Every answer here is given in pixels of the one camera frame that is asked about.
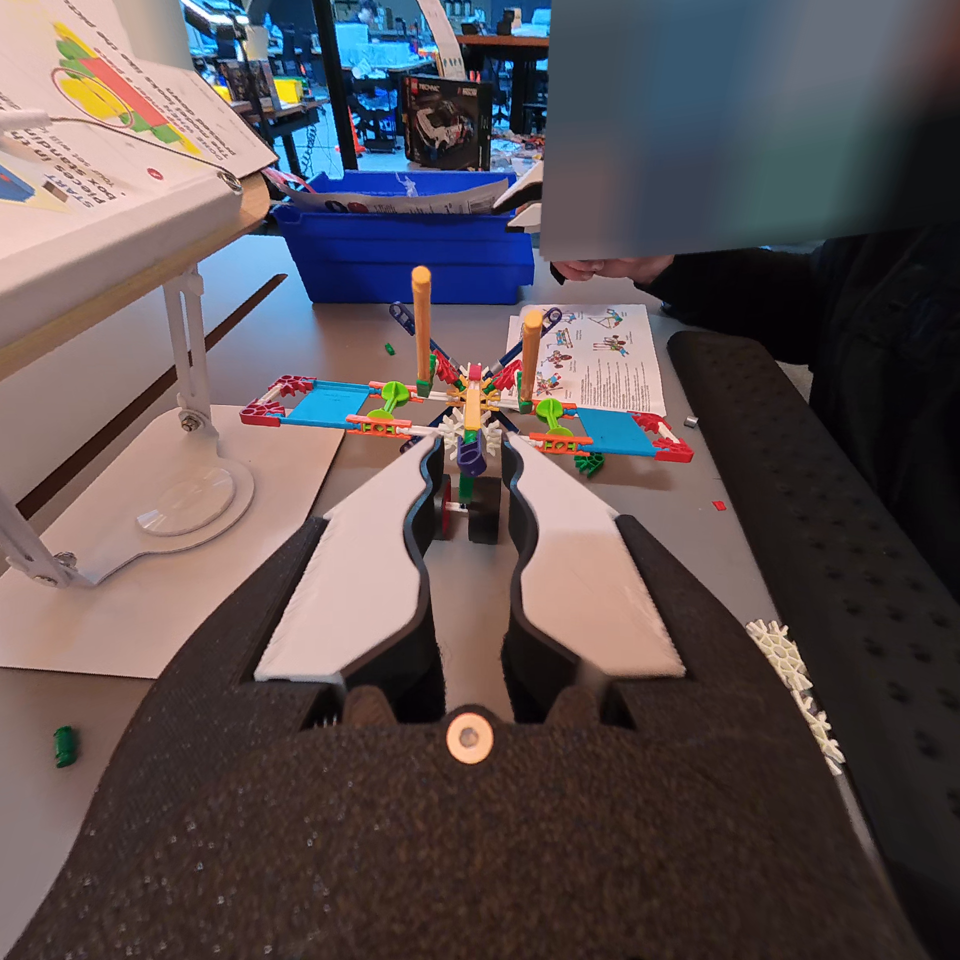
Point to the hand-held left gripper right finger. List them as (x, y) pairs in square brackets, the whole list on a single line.
[(592, 585)]

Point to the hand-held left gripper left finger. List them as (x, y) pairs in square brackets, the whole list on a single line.
[(360, 585)]

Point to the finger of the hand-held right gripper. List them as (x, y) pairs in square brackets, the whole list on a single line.
[(529, 191), (531, 217)]

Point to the yellow plastic rod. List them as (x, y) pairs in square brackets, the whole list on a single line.
[(422, 330), (532, 352)]

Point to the colourful construction toy plane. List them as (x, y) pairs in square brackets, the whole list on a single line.
[(322, 401)]

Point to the person's right forearm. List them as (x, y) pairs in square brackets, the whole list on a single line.
[(735, 292)]

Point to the person's right hand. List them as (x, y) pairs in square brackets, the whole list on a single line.
[(615, 266)]

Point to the black toy box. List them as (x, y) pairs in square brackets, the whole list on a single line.
[(446, 120)]

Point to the blue plastic bin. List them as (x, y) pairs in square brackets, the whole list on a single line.
[(412, 255)]

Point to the clear plastic bag red header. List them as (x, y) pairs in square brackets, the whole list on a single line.
[(390, 202)]

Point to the toy instruction booklet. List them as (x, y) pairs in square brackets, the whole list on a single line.
[(622, 360)]

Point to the wooden and white book stand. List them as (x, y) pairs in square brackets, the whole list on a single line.
[(225, 465)]

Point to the orange traffic cone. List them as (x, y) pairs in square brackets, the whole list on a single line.
[(356, 135)]

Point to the black pole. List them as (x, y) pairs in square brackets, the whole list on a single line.
[(334, 75)]

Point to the yellow storage bin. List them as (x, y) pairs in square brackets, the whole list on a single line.
[(289, 91)]

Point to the black perforated pad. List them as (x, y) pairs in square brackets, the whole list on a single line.
[(862, 600)]

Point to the printed instruction sheet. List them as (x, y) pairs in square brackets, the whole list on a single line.
[(90, 195)]

